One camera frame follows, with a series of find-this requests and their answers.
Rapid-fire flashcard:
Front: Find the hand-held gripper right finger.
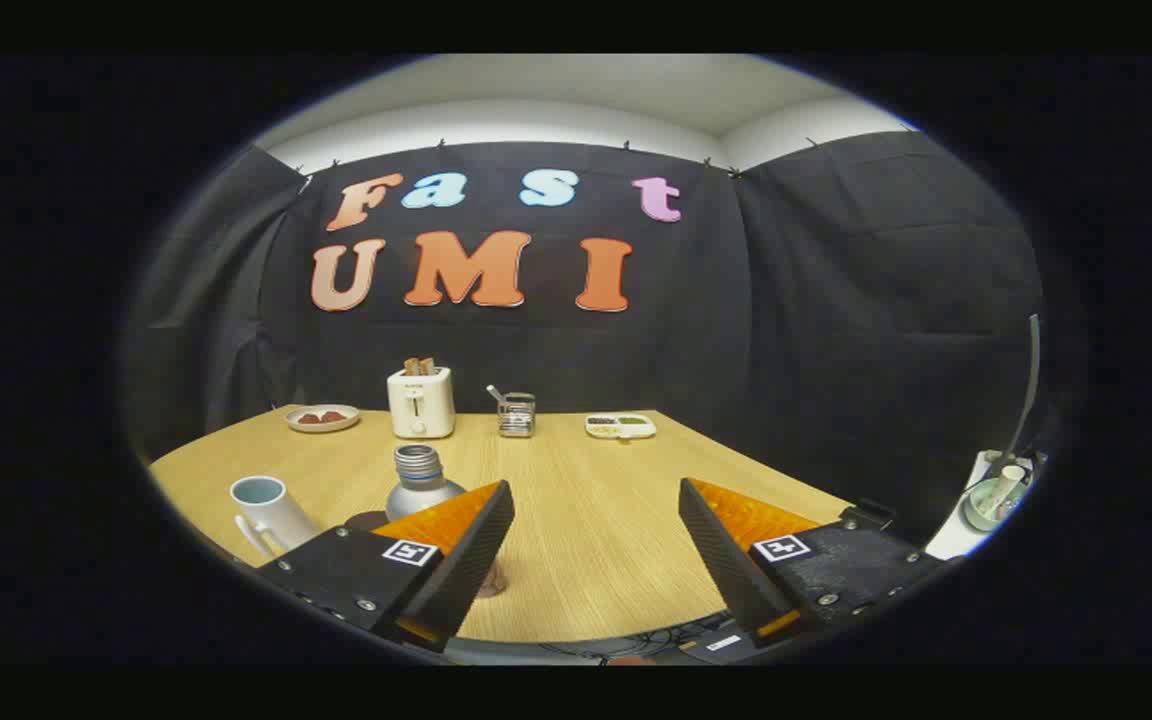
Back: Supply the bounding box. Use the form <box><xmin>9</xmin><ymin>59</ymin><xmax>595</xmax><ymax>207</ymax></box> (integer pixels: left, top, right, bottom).
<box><xmin>678</xmin><ymin>477</ymin><xmax>945</xmax><ymax>649</ymax></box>

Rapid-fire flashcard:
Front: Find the white cup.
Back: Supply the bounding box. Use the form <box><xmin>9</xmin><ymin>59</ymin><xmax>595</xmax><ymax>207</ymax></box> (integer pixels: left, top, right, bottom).
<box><xmin>229</xmin><ymin>475</ymin><xmax>322</xmax><ymax>561</ymax></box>

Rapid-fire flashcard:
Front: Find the white toaster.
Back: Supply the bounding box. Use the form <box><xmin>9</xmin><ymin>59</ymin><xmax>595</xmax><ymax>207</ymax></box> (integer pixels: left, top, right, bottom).
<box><xmin>386</xmin><ymin>366</ymin><xmax>456</xmax><ymax>440</ymax></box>

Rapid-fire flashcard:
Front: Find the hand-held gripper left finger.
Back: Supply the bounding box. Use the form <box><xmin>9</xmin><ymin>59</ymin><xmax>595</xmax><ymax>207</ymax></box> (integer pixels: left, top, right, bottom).
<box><xmin>256</xmin><ymin>479</ymin><xmax>517</xmax><ymax>653</ymax></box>

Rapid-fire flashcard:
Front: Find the grey metal pole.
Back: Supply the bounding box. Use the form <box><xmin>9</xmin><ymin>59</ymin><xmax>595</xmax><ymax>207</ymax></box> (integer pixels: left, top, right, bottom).
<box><xmin>1011</xmin><ymin>315</ymin><xmax>1042</xmax><ymax>471</ymax></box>

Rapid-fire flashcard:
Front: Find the silver juice bottle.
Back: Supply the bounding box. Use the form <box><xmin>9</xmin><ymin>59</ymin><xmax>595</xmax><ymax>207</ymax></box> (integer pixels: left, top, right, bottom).
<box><xmin>385</xmin><ymin>444</ymin><xmax>510</xmax><ymax>599</ymax></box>

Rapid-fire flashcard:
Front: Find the small white plate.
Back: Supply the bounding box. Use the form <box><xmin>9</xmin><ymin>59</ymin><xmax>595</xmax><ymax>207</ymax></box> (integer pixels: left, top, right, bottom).
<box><xmin>285</xmin><ymin>404</ymin><xmax>361</xmax><ymax>433</ymax></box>

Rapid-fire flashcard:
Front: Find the metal wire utensil holder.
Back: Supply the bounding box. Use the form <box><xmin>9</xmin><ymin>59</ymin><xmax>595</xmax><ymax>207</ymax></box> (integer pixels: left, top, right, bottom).
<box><xmin>497</xmin><ymin>392</ymin><xmax>537</xmax><ymax>439</ymax></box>

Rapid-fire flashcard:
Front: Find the wooden table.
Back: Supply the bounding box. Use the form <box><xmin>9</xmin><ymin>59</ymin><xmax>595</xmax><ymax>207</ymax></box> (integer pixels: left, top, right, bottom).
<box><xmin>149</xmin><ymin>405</ymin><xmax>852</xmax><ymax>644</ymax></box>

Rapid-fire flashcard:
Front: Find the white divided snack tray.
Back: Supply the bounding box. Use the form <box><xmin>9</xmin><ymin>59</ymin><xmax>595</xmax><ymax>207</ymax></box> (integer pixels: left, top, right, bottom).
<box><xmin>584</xmin><ymin>413</ymin><xmax>657</xmax><ymax>441</ymax></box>

